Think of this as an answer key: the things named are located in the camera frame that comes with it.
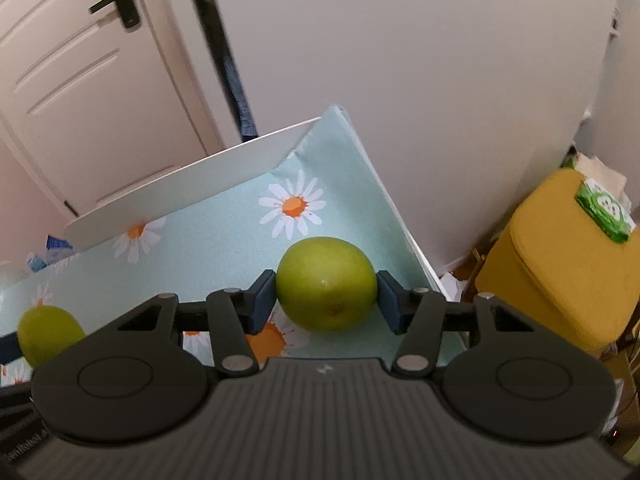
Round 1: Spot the floral light blue tablecloth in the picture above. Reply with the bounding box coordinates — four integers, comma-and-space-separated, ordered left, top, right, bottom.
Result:
0, 104, 468, 388

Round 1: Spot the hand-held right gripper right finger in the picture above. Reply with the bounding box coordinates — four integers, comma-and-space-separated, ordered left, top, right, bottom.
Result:
376, 270, 538, 376

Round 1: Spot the green apple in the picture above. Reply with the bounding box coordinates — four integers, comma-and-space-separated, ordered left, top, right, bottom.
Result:
16, 306, 87, 368
276, 236, 378, 333

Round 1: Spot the blue white packet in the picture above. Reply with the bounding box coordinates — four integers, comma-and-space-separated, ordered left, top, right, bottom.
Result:
25, 234, 76, 273

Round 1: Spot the green tissue packet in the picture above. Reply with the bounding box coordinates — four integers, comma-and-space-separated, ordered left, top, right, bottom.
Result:
574, 178, 637, 244

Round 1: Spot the white crumpled paper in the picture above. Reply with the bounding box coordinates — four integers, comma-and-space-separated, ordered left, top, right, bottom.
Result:
570, 152, 628, 196

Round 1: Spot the yellow stool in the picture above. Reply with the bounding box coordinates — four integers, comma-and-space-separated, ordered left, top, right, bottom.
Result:
475, 167, 640, 358

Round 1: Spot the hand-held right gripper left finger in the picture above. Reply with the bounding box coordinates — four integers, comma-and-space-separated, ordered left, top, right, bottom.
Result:
117, 270, 277, 376

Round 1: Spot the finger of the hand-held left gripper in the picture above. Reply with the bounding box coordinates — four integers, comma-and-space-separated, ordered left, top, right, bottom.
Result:
0, 334, 23, 365

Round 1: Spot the white panel door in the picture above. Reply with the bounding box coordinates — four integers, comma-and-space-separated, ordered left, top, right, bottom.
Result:
0, 0, 226, 221

